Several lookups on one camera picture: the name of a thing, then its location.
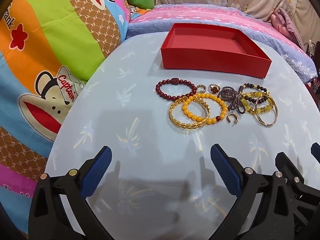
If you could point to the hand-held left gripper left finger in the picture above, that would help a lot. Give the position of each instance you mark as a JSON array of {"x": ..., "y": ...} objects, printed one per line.
[{"x": 100, "y": 170}]

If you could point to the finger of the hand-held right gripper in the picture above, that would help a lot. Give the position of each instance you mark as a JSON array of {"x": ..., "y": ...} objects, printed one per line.
[
  {"x": 316, "y": 151},
  {"x": 292, "y": 167}
]

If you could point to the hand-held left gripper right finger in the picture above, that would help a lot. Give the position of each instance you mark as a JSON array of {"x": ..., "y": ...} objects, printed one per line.
[{"x": 225, "y": 170}]

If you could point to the thin gold bangle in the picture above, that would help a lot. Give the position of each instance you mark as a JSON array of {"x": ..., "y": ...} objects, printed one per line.
[{"x": 265, "y": 124}]

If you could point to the gold hoop earring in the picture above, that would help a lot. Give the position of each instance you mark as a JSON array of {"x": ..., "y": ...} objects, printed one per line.
[{"x": 228, "y": 118}]

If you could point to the gold leaf pattern bangle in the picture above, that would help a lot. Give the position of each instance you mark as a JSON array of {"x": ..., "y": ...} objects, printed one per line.
[{"x": 180, "y": 123}]

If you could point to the purple bead strand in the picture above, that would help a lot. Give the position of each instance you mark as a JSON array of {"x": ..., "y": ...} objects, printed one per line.
[{"x": 226, "y": 95}]

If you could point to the red cardboard box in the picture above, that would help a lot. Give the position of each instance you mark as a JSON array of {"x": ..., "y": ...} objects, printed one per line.
[{"x": 212, "y": 63}]

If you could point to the light blue palm tablecloth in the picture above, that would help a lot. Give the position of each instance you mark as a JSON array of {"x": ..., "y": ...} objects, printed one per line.
[{"x": 125, "y": 117}]

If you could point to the dark red wooden furniture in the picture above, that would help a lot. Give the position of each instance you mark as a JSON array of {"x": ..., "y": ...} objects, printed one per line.
[{"x": 315, "y": 85}]

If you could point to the pink purple quilted cloth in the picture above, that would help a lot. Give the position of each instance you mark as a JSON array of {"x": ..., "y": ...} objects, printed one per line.
[{"x": 285, "y": 22}]

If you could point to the colourful monkey printed blanket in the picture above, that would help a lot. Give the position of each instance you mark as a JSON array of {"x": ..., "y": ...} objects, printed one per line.
[{"x": 50, "y": 30}]

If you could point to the pink and blue striped pillow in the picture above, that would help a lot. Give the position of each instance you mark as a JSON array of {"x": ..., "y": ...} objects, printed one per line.
[{"x": 200, "y": 15}]

